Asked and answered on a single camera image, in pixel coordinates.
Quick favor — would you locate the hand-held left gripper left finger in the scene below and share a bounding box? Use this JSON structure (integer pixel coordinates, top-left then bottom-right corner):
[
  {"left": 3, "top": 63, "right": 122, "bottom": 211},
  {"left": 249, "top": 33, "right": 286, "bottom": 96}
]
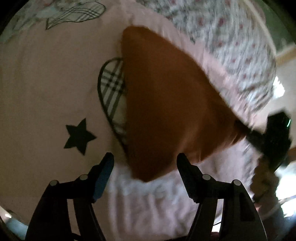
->
[{"left": 25, "top": 152, "right": 115, "bottom": 241}]

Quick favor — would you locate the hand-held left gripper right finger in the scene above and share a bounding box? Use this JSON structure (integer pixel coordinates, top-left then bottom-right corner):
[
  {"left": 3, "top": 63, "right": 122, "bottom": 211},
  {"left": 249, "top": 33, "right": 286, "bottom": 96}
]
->
[{"left": 176, "top": 153, "right": 269, "bottom": 241}]

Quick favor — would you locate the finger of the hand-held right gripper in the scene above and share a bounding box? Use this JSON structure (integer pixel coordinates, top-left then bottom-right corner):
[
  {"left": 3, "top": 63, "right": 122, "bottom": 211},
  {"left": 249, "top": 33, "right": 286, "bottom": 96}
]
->
[{"left": 233, "top": 120, "right": 266, "bottom": 152}]

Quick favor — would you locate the rust brown knit sweater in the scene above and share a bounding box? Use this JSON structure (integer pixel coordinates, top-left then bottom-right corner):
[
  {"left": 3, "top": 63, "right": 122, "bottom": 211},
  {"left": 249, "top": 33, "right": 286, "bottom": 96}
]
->
[{"left": 120, "top": 25, "right": 249, "bottom": 182}]

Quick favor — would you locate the person's right hand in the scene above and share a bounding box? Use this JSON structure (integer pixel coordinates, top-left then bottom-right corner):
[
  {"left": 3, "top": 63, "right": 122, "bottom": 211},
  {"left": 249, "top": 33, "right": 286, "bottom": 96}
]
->
[{"left": 251, "top": 155, "right": 279, "bottom": 202}]

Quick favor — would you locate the pink printed bedsheet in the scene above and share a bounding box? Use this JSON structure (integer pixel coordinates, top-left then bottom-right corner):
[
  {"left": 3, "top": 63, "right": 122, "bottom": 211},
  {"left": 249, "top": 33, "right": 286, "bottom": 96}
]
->
[{"left": 0, "top": 0, "right": 275, "bottom": 241}]

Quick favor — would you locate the small-flower white quilt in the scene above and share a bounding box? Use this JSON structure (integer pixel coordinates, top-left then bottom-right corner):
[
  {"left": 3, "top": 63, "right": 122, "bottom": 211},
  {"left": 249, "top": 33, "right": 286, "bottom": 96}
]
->
[{"left": 136, "top": 0, "right": 278, "bottom": 126}]

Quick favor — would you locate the large-flower ruffled pillow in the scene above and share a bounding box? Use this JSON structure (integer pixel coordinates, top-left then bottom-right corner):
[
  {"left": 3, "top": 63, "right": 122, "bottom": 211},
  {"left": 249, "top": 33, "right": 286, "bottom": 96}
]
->
[{"left": 2, "top": 0, "right": 60, "bottom": 44}]

